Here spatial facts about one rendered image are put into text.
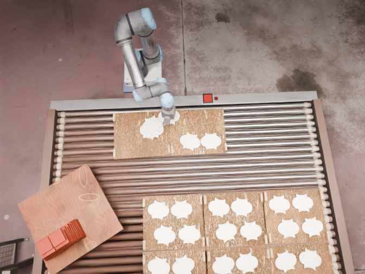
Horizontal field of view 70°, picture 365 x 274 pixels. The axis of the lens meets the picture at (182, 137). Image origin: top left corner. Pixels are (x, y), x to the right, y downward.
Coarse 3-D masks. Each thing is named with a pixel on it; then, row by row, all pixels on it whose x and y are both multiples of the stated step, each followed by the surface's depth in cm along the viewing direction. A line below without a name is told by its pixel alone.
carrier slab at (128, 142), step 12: (120, 120) 195; (132, 120) 195; (144, 120) 195; (120, 132) 193; (132, 132) 193; (168, 132) 193; (120, 144) 190; (132, 144) 190; (144, 144) 191; (156, 144) 191; (168, 144) 191; (120, 156) 188; (132, 156) 188; (144, 156) 188; (156, 156) 189
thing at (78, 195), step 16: (80, 176) 174; (48, 192) 171; (64, 192) 171; (80, 192) 171; (96, 192) 171; (32, 208) 168; (48, 208) 168; (64, 208) 168; (80, 208) 168; (96, 208) 168; (32, 224) 166; (48, 224) 166; (64, 224) 166; (80, 224) 166; (96, 224) 166; (112, 224) 166; (80, 240) 163; (96, 240) 163; (64, 256) 161; (80, 256) 161
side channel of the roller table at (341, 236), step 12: (312, 108) 201; (312, 120) 202; (324, 120) 196; (324, 132) 193; (324, 144) 191; (324, 156) 188; (324, 168) 188; (336, 180) 184; (324, 192) 190; (336, 192) 182; (336, 204) 180; (336, 216) 178; (336, 228) 177; (336, 240) 177; (348, 240) 174; (348, 252) 172; (348, 264) 170
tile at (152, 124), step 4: (148, 120) 192; (152, 120) 192; (156, 120) 192; (144, 124) 191; (148, 124) 191; (152, 124) 191; (156, 124) 191; (160, 124) 191; (144, 128) 190; (148, 128) 190; (152, 128) 190; (156, 128) 190; (152, 132) 189
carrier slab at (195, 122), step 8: (184, 112) 197; (192, 112) 197; (200, 112) 198; (208, 112) 198; (216, 112) 198; (184, 120) 196; (192, 120) 196; (200, 120) 196; (208, 120) 196; (216, 120) 196; (176, 128) 194; (184, 128) 194; (192, 128) 194; (200, 128) 194; (208, 128) 194; (216, 128) 194; (224, 128) 194; (176, 136) 192; (200, 136) 193; (224, 136) 193; (176, 144) 191; (200, 144) 191; (176, 152) 189; (184, 152) 189; (192, 152) 189; (200, 152) 189; (208, 152) 190; (216, 152) 190; (224, 152) 190
